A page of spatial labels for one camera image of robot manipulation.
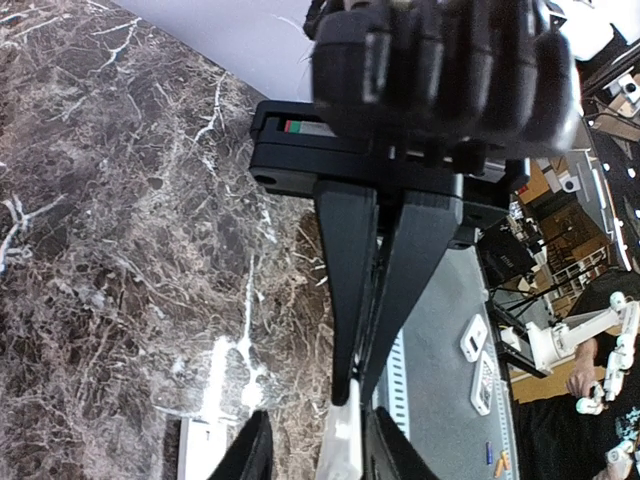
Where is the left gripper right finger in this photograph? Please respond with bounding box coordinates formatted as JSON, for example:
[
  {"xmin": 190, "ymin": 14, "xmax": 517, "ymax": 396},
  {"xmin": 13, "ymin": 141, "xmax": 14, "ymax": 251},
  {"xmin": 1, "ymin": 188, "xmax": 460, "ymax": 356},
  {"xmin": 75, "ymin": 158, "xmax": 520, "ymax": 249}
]
[{"xmin": 364, "ymin": 407, "xmax": 438, "ymax": 480}]

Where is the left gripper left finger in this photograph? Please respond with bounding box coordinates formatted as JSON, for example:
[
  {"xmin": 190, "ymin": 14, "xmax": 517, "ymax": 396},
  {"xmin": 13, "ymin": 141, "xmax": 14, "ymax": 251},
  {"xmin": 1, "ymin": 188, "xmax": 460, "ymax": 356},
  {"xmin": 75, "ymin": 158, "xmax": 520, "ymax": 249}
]
[{"xmin": 208, "ymin": 410, "xmax": 274, "ymax": 480}]

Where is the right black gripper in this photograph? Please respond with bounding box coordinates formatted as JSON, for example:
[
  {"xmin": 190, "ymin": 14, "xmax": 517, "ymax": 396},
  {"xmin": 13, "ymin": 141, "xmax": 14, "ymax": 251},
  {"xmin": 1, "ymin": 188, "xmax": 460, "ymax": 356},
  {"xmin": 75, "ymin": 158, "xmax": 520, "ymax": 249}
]
[{"xmin": 249, "ymin": 100, "xmax": 531, "ymax": 406}]

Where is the white remote battery cover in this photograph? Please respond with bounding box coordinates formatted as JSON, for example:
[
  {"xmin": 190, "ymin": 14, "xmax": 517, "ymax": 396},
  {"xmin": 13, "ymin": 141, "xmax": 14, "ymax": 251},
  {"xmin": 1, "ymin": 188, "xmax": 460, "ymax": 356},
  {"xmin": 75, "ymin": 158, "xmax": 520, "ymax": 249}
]
[{"xmin": 315, "ymin": 378, "xmax": 363, "ymax": 480}]

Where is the white remote control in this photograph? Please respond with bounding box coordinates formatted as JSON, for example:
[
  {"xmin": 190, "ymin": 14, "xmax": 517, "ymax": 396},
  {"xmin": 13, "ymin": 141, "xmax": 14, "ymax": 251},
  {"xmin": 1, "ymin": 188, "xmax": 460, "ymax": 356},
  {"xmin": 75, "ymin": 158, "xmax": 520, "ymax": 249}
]
[{"xmin": 177, "ymin": 417, "xmax": 237, "ymax": 480}]

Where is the white remote on bench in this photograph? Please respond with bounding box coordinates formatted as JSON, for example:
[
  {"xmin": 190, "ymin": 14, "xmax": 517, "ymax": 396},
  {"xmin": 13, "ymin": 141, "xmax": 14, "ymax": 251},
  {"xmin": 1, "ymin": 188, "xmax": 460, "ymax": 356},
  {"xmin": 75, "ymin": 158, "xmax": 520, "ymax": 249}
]
[{"xmin": 470, "ymin": 351, "xmax": 497, "ymax": 416}]

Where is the white small box device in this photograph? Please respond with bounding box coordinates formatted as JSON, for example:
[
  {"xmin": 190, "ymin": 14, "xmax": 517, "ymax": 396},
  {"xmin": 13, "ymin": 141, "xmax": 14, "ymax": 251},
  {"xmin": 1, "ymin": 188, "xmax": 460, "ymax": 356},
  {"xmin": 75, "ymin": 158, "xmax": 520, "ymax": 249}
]
[{"xmin": 460, "ymin": 314, "xmax": 489, "ymax": 363}]

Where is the person in background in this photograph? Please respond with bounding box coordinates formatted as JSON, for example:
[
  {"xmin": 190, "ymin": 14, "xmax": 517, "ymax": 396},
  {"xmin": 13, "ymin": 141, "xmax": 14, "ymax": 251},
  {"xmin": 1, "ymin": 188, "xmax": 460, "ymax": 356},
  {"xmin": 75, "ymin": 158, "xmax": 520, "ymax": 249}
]
[{"xmin": 514, "ymin": 269, "xmax": 640, "ymax": 480}]

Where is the white slotted cable duct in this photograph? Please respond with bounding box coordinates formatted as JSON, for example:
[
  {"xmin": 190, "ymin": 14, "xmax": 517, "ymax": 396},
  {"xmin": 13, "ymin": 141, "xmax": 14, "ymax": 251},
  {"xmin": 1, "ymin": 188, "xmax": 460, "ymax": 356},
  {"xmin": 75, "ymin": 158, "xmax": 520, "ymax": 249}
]
[{"xmin": 386, "ymin": 330, "xmax": 410, "ymax": 439}]

